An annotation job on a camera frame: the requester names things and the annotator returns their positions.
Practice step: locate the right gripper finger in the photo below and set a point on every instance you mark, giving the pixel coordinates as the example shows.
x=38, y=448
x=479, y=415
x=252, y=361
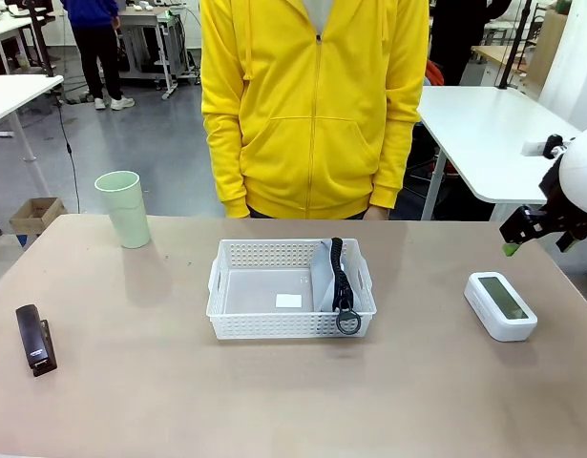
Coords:
x=567, y=241
x=519, y=229

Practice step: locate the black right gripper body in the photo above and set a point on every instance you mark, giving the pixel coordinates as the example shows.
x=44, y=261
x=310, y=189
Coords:
x=567, y=214

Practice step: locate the white digital clock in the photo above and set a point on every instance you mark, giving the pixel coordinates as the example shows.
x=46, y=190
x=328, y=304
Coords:
x=484, y=300

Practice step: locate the pale green plastic cup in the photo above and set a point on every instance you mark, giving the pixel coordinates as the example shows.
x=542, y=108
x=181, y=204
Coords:
x=128, y=214

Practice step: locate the black stapler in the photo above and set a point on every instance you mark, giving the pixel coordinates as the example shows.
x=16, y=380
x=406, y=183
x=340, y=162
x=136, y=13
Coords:
x=33, y=339

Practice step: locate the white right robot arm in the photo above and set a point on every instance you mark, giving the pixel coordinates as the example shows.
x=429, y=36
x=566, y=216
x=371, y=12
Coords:
x=581, y=172

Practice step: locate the white perforated plastic basket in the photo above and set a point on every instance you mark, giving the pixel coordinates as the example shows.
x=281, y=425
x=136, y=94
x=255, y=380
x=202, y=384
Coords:
x=274, y=329

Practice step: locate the person's left hand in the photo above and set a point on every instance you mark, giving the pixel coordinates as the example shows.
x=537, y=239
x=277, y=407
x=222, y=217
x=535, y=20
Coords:
x=376, y=213

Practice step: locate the large white table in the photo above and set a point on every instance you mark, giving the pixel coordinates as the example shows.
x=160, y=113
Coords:
x=493, y=138

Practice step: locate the tall brown cardboard box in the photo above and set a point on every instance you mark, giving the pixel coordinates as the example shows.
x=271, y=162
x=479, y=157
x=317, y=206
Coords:
x=546, y=43

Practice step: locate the wooden top table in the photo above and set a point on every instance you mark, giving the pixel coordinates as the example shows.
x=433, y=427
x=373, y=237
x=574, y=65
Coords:
x=496, y=55

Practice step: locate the black stand pole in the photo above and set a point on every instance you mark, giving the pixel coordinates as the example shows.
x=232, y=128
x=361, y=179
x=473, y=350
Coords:
x=512, y=47

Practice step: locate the orange chair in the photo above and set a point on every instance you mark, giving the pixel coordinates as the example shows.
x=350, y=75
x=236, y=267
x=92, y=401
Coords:
x=432, y=74

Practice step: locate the grey fabric pouch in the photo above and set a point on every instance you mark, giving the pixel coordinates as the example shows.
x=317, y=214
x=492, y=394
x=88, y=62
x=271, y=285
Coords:
x=321, y=276

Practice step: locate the person in black clothes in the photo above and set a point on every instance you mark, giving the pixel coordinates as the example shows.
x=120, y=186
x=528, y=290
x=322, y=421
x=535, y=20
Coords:
x=460, y=33

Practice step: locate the person in yellow hoodie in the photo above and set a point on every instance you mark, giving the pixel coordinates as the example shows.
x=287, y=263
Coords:
x=312, y=119

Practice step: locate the white rectangular label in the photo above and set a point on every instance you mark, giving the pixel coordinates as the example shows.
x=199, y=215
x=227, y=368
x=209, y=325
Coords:
x=288, y=301

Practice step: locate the grey metal workbench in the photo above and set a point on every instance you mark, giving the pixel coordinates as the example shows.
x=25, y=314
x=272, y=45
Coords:
x=150, y=43

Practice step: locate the person in blue top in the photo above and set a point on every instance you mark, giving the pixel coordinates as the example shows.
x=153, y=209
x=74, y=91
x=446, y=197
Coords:
x=95, y=43

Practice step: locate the small open cardboard box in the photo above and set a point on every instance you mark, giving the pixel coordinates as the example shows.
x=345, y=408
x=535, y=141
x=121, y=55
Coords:
x=35, y=217

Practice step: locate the white desk with dark frame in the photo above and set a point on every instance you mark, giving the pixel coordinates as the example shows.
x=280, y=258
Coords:
x=6, y=28

